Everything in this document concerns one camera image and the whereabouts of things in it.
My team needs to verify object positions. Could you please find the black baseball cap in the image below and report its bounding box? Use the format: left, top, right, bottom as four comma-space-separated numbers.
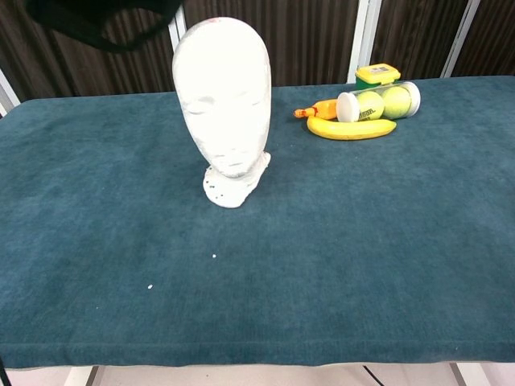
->
26, 0, 184, 54

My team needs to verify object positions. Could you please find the white foam mannequin head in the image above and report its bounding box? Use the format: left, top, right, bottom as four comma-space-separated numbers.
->
171, 16, 274, 210

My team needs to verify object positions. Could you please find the yellow rubber chicken toy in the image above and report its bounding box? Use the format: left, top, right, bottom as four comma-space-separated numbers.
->
293, 100, 340, 121

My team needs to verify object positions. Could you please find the yellow banana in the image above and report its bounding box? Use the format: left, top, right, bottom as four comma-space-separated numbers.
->
306, 116, 398, 142

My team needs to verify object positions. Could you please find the clear tennis ball tube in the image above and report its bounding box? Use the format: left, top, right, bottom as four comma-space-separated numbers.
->
336, 80, 422, 124

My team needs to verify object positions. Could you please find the blue table cloth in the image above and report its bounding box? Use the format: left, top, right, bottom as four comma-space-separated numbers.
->
0, 75, 515, 369

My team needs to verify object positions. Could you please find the yellow-green tennis ball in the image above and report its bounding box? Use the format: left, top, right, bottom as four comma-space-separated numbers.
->
381, 86, 412, 119
356, 91, 386, 121

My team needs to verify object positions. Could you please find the brown pleated curtain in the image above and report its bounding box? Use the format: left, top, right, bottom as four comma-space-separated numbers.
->
0, 0, 178, 104
183, 0, 359, 88
372, 0, 470, 80
452, 0, 515, 77

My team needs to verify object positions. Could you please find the green box with yellow lid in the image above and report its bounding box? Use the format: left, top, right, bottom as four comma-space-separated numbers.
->
354, 62, 402, 92

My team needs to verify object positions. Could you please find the white table leg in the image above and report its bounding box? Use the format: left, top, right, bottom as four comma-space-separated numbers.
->
63, 363, 102, 386
449, 361, 475, 386

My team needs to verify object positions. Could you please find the white frame post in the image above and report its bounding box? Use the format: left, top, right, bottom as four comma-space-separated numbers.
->
0, 68, 21, 117
440, 0, 483, 78
347, 0, 383, 84
167, 0, 188, 51

